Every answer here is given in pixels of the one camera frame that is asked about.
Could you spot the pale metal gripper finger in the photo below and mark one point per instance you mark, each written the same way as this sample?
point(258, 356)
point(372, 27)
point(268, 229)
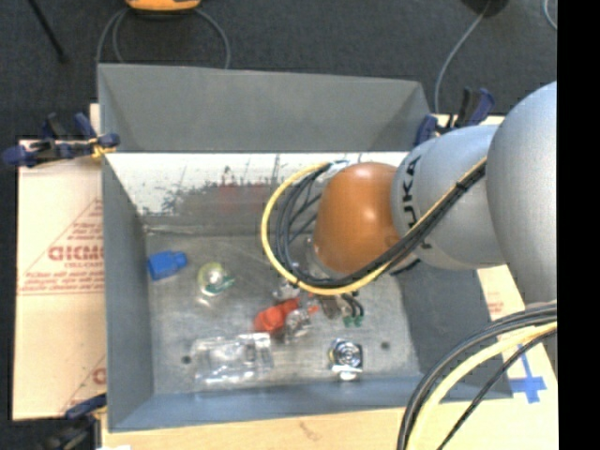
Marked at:
point(287, 289)
point(297, 326)

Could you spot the blue plastic block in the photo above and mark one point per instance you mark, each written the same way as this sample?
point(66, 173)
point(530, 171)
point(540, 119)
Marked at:
point(165, 263)

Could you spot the brown cardboard board red print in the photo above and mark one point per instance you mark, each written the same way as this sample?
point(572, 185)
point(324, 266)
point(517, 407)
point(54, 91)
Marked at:
point(56, 232)

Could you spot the clear plastic packet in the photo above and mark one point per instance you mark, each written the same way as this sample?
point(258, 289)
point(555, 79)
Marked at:
point(229, 356)

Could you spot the grey metal bin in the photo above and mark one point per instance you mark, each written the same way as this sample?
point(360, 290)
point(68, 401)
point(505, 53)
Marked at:
point(187, 110)

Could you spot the red-orange plastic toy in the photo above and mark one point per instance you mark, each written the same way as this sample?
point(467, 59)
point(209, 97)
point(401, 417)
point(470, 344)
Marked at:
point(272, 318)

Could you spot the shiny metal round fitting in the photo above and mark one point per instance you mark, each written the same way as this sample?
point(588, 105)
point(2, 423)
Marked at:
point(346, 355)

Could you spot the clear glass ball green base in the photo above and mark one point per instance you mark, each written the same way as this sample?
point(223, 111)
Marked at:
point(212, 277)

